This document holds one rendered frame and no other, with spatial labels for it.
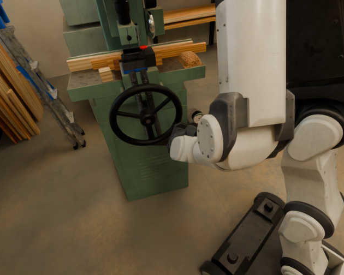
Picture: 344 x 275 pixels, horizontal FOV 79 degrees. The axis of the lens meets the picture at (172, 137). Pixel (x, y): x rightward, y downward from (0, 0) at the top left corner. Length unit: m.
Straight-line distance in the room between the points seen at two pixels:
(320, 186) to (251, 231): 0.60
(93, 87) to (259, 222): 1.06
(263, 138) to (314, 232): 0.51
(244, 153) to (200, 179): 1.29
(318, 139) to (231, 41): 0.36
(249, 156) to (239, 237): 0.90
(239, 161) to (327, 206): 0.48
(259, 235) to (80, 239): 1.05
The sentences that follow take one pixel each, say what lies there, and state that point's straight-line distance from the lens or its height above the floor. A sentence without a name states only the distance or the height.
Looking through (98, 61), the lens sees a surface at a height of 0.93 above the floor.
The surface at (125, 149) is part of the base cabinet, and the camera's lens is 1.16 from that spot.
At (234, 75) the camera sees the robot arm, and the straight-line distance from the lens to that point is 0.29.
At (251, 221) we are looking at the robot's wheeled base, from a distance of 1.27.
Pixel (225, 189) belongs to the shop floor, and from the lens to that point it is 1.58.
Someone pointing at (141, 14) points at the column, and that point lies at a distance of 1.22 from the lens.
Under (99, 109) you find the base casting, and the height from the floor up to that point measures 0.78.
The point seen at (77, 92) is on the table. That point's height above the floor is 0.88.
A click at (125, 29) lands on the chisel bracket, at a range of 0.99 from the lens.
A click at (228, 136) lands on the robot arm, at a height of 1.11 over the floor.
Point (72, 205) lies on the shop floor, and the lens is 1.69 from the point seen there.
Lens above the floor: 1.30
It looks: 42 degrees down
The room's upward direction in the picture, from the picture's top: 5 degrees counter-clockwise
